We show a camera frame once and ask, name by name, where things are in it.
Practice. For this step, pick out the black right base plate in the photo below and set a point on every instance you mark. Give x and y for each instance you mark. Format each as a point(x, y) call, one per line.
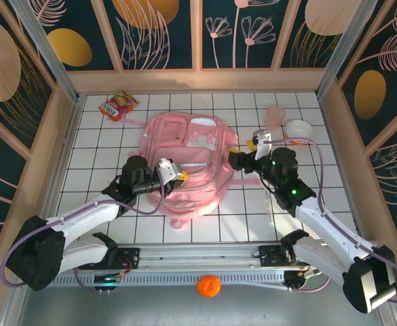
point(269, 256)

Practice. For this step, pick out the aluminium frame post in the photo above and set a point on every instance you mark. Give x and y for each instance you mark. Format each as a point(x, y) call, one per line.
point(50, 57)
point(344, 51)

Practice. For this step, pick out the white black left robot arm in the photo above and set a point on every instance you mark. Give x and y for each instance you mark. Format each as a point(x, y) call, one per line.
point(89, 214)

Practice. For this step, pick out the white orange bowl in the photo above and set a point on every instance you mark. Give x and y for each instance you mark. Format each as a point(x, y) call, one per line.
point(299, 129)

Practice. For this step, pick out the pink plastic cup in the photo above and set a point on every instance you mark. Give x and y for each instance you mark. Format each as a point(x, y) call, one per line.
point(275, 117)

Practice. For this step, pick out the red snack packet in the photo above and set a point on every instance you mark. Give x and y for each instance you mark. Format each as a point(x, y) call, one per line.
point(118, 106)

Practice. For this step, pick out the pink backpack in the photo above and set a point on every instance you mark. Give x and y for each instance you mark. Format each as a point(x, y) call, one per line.
point(201, 190)

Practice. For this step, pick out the black controller board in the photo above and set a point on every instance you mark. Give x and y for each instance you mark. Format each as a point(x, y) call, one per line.
point(296, 280)
point(106, 282)

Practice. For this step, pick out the orange ball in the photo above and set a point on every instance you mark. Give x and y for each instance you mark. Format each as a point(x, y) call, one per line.
point(208, 286)

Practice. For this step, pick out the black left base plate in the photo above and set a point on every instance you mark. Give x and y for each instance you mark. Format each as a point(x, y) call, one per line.
point(130, 258)

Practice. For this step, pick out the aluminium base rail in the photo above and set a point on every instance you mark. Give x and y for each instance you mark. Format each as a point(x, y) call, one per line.
point(201, 254)

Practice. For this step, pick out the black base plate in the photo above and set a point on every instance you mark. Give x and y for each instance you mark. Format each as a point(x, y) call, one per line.
point(269, 256)
point(130, 258)

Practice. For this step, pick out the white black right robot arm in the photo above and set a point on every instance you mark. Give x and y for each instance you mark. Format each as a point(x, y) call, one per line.
point(334, 224)

